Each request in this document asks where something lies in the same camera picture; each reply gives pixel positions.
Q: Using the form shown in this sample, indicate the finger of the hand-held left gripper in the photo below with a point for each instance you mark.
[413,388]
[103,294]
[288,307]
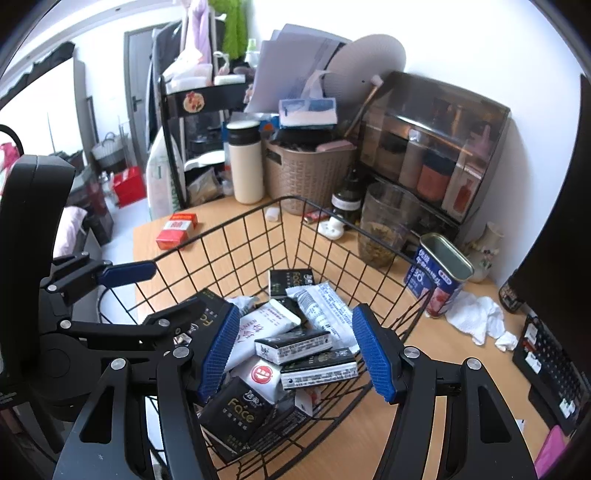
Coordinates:
[129,273]
[175,321]

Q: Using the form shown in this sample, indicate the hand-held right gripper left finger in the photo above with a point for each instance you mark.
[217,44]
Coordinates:
[219,350]

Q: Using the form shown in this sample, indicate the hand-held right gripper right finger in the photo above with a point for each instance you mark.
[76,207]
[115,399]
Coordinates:
[374,355]

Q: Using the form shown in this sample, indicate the large white pouch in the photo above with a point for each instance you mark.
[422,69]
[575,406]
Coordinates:
[258,334]

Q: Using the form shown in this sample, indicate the small white red-logo packet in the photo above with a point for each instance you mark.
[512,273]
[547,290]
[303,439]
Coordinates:
[261,376]

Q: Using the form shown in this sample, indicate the pile of black tissue packs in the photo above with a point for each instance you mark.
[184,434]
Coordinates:
[240,410]

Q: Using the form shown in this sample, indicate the long white grey packet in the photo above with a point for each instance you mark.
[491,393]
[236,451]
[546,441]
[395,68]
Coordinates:
[323,307]

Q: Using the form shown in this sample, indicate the white cracker snack packet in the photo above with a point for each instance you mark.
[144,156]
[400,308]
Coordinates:
[308,401]

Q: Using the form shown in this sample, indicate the pink cloth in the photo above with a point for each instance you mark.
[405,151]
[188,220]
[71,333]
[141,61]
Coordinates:
[71,226]

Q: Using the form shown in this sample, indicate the red cigarette box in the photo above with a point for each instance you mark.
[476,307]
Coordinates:
[178,230]

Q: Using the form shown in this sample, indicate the wooden desk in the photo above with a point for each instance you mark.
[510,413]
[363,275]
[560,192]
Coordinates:
[438,346]

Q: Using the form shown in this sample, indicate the blue meat can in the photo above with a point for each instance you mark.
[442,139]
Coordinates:
[434,286]

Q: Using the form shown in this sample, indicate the white sack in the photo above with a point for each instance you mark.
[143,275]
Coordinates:
[161,175]

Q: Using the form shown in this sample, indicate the white crumpled paper towel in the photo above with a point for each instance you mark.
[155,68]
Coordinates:
[475,316]

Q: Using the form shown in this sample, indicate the clear bag of dried goods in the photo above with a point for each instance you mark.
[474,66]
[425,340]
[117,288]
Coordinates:
[203,187]

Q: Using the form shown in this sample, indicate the woven laundry basket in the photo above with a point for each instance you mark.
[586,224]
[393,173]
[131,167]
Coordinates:
[108,154]

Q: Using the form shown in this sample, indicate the glass jar of tea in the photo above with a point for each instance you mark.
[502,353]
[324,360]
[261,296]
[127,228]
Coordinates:
[385,226]

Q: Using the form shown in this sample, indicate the small crumpled white tissue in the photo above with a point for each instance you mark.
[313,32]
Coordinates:
[506,341]

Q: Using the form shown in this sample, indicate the small white plastic piece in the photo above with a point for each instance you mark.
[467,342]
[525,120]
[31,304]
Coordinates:
[272,213]

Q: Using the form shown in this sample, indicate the small black jar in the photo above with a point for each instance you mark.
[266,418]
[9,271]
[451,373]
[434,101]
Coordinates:
[510,295]

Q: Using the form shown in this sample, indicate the red lighter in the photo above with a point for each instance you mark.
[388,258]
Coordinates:
[315,217]

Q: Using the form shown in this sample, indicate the small ceramic vase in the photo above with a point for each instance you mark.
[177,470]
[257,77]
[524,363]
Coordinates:
[487,251]

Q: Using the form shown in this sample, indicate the white thermos bottle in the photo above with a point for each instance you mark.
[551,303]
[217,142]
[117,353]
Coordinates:
[244,170]

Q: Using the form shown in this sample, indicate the dark bottle with white label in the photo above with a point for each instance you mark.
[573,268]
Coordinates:
[346,201]

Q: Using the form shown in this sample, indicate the black keyboard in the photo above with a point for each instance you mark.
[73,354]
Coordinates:
[549,369]

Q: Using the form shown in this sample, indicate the brown woven storage basket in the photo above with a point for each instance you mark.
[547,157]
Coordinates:
[309,180]

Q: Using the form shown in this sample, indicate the grey door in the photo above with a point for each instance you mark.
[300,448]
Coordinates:
[138,83]

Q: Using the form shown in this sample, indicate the black shelf rack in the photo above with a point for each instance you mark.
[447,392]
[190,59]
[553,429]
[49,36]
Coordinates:
[217,99]

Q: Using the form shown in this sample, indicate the pink desk mat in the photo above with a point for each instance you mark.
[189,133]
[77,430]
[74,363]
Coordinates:
[551,452]

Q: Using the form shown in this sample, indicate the dark hanging garment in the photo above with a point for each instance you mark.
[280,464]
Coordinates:
[161,69]

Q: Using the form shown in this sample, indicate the white plastic bag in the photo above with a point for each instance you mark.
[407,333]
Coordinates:
[187,69]

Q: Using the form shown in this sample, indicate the pink flat case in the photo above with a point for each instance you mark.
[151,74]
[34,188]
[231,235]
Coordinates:
[334,146]

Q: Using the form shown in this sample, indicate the black curved monitor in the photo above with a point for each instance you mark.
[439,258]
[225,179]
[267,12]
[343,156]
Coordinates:
[558,240]

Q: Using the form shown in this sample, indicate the dark acrylic storage cabinet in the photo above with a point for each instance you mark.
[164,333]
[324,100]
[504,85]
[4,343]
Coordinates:
[438,138]

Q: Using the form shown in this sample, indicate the blue tissue box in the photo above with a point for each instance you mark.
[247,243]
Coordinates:
[307,115]

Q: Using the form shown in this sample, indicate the green capped bottle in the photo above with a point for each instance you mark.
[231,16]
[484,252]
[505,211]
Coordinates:
[251,53]

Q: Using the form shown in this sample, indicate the pink hanging garment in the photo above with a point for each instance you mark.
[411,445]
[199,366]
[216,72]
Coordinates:
[201,23]

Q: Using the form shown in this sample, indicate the green hanging cloth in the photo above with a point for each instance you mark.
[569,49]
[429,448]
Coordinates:
[235,27]

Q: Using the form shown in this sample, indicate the stack of white papers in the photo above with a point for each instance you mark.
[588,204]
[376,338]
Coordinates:
[291,60]

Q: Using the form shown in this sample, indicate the white round fan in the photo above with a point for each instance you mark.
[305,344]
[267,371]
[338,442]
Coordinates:
[369,60]

